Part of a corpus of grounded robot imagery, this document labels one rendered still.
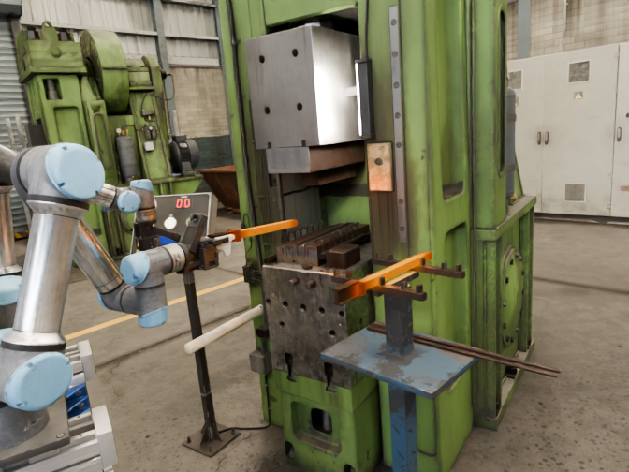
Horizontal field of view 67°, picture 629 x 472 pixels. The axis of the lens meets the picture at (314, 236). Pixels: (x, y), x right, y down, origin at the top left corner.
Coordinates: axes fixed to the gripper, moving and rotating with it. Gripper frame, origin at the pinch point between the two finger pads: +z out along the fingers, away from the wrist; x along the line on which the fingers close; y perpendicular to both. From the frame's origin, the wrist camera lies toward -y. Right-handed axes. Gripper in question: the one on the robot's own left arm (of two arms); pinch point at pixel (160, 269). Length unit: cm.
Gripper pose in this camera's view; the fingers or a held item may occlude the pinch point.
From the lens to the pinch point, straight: 196.9
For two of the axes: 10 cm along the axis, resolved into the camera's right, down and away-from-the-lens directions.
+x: 5.0, 1.5, -8.6
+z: 0.8, 9.7, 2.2
